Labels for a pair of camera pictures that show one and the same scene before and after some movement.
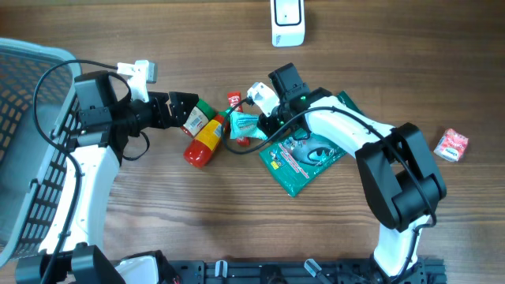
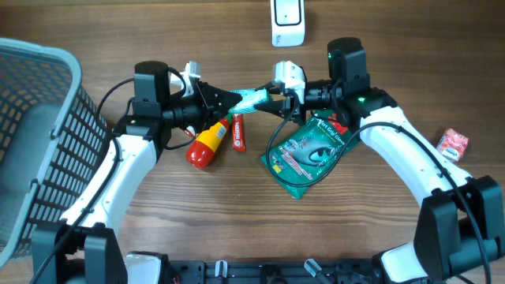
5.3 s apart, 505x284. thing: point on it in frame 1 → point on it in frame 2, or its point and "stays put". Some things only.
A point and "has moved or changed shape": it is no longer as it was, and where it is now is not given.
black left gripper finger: [181, 105] → [218, 101]
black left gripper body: [142, 115] → [192, 110]
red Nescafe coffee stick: [233, 98] has moved or changed shape
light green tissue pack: [243, 125] has moved or changed shape
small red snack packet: [451, 145] stays put
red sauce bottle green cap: [198, 151] stays put
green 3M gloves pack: [298, 160] stays put
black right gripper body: [275, 125] → [297, 110]
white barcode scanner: [288, 23] stays put
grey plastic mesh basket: [31, 162] stays put
